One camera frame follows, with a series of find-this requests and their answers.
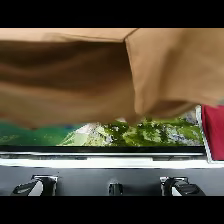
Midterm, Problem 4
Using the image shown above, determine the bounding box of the brown garment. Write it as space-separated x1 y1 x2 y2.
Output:
0 27 224 130

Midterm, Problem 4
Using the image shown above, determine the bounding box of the red garment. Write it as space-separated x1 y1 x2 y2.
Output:
201 104 224 162

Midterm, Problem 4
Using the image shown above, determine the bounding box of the silver frame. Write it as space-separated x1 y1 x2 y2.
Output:
0 151 224 197

